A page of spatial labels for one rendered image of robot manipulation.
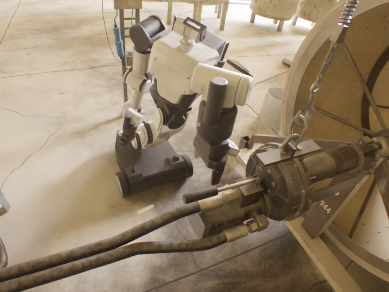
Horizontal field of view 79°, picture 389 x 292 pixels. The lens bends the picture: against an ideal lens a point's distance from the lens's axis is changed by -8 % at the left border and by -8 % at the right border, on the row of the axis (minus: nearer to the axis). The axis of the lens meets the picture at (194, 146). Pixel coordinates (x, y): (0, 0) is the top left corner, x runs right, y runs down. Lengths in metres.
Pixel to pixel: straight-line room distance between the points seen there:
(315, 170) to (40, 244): 1.68
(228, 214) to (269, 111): 2.08
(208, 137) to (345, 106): 2.12
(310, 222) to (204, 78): 1.44
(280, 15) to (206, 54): 5.79
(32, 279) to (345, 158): 1.18
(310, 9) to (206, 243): 7.21
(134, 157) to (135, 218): 0.48
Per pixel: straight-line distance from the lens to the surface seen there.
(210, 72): 0.54
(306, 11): 7.72
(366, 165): 1.48
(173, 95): 1.16
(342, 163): 1.18
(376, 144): 1.47
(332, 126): 2.48
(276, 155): 0.86
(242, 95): 0.52
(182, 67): 1.05
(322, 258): 1.83
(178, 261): 1.75
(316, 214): 1.76
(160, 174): 1.92
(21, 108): 3.24
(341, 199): 1.59
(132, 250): 0.82
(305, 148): 0.94
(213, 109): 0.51
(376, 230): 2.26
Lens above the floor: 1.60
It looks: 41 degrees down
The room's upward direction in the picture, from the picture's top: 9 degrees clockwise
